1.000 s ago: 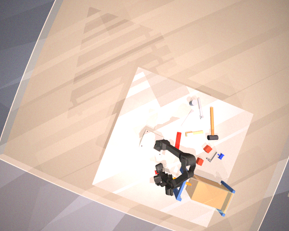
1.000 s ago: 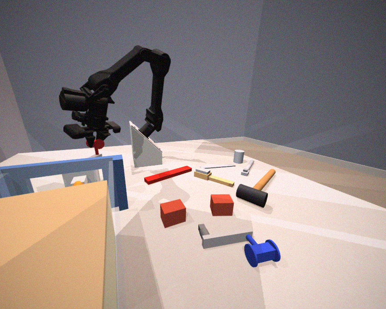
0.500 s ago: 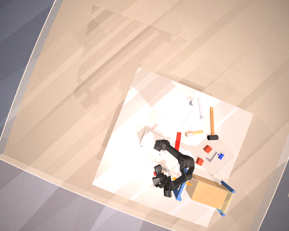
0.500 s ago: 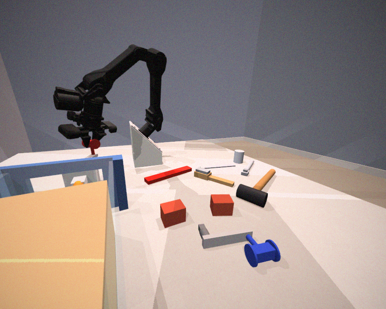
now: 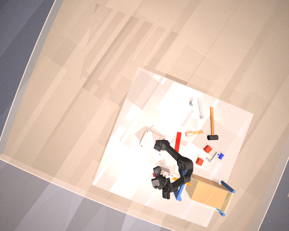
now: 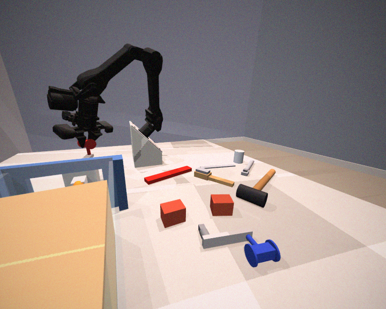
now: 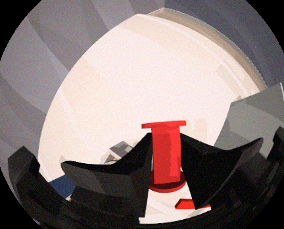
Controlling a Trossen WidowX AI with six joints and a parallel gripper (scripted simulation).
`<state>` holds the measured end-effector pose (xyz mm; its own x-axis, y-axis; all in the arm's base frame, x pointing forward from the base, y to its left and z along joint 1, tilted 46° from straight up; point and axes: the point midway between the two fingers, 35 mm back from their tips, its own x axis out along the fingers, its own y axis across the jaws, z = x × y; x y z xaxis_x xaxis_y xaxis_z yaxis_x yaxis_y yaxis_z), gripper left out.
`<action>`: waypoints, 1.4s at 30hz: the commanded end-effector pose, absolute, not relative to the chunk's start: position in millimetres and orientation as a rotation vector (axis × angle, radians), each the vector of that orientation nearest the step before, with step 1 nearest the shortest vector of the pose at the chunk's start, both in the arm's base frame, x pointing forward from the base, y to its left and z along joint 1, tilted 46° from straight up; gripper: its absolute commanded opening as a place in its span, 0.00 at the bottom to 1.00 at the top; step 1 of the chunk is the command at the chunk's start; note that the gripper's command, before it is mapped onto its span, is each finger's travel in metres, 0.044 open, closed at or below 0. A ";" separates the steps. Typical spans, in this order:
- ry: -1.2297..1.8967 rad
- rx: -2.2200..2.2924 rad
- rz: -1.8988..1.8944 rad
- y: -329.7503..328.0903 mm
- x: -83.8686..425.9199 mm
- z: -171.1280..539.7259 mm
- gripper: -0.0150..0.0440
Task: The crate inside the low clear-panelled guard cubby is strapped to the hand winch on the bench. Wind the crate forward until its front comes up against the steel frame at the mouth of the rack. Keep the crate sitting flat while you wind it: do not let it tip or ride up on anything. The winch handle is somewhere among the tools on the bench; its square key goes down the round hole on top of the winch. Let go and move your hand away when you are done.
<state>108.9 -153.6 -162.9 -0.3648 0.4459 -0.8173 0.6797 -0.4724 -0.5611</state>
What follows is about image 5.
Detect black mallet with wooden handle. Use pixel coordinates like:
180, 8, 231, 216
207, 107, 218, 140

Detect grey crank handle with blue knob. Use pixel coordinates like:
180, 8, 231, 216
206, 152, 224, 163

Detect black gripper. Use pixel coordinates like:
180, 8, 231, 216
153, 166, 166, 190

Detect dark grey cylinder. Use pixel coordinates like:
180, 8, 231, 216
189, 100, 198, 106

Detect orange-red box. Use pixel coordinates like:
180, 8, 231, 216
195, 158, 204, 166
203, 145, 212, 153

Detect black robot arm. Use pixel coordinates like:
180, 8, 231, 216
151, 140, 194, 199

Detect red flat bar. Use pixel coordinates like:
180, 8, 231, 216
174, 132, 181, 152

